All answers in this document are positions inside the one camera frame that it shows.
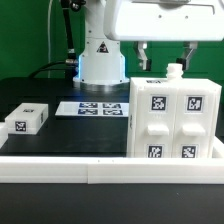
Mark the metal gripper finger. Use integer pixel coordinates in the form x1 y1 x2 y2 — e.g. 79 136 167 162
134 41 152 71
176 41 198 70

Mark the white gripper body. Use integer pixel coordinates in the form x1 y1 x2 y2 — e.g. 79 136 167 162
104 0 224 41

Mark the white cabinet box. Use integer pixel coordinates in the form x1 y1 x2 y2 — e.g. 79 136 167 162
127 63 221 158

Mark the white cabinet door panel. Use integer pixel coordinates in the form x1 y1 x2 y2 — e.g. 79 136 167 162
172 88 214 159
135 87 176 158

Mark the white cabinet top block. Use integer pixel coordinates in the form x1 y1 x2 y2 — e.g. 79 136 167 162
5 103 48 135

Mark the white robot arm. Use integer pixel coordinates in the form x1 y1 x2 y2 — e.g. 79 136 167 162
59 0 224 91

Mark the white marker sheet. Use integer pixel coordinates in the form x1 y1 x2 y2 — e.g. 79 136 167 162
55 101 129 117

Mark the black cable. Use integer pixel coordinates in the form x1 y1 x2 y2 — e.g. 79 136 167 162
28 0 79 79

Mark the white cable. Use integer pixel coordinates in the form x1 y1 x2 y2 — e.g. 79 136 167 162
47 0 54 79

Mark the white frame border wall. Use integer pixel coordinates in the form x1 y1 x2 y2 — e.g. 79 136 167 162
0 122 224 185

